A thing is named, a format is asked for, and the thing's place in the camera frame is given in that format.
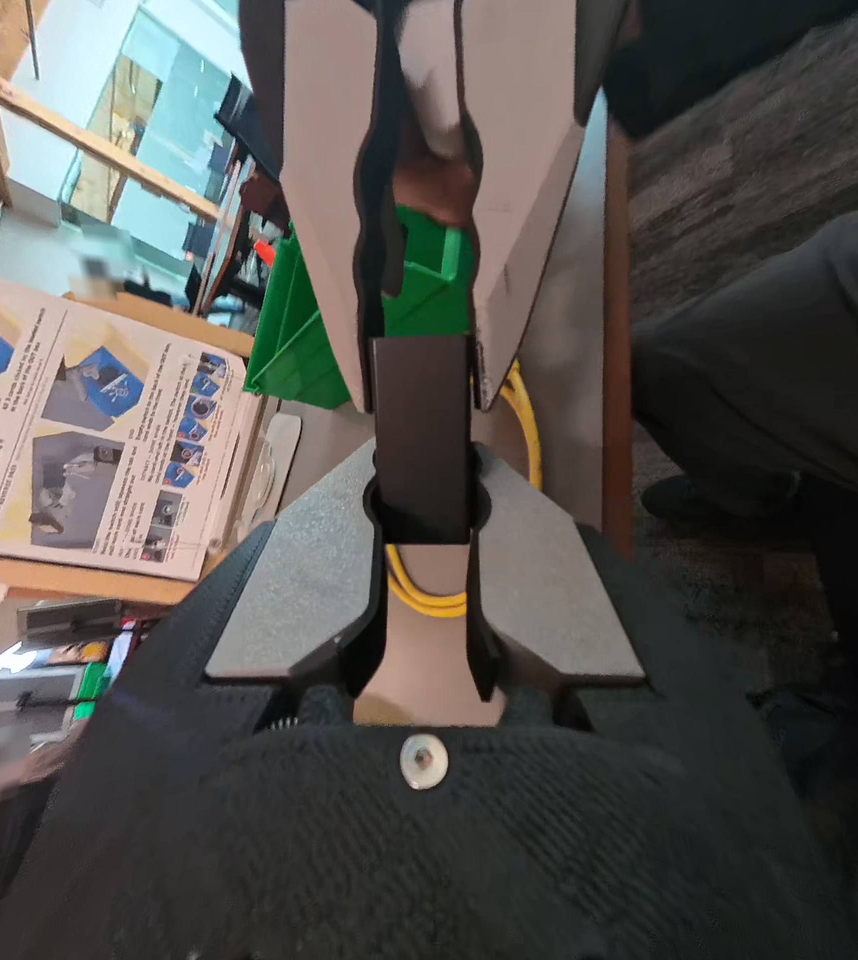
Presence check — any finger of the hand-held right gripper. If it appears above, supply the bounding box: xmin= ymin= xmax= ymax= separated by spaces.
xmin=281 ymin=0 xmax=409 ymax=412
xmin=457 ymin=0 xmax=587 ymax=414

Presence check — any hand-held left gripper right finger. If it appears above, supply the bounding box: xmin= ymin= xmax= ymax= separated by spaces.
xmin=465 ymin=442 xmax=649 ymax=703

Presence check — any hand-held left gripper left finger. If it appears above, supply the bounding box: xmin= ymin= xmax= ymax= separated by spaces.
xmin=205 ymin=438 xmax=388 ymax=700

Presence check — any yellow ethernet cable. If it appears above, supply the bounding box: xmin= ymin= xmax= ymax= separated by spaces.
xmin=386 ymin=360 xmax=544 ymax=618

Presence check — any black network switch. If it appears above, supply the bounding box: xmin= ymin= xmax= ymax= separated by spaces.
xmin=369 ymin=335 xmax=475 ymax=545

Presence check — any green plastic bin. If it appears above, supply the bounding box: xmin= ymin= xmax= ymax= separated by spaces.
xmin=243 ymin=204 xmax=475 ymax=410

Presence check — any person's right forearm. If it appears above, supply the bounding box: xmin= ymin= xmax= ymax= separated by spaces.
xmin=605 ymin=0 xmax=858 ymax=140

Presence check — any white stand base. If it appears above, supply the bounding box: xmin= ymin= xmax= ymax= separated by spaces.
xmin=230 ymin=416 xmax=302 ymax=530

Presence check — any wooden display board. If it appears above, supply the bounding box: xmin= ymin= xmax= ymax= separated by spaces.
xmin=0 ymin=291 xmax=265 ymax=607

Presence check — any person's leg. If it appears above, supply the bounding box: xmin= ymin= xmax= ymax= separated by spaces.
xmin=627 ymin=198 xmax=858 ymax=526

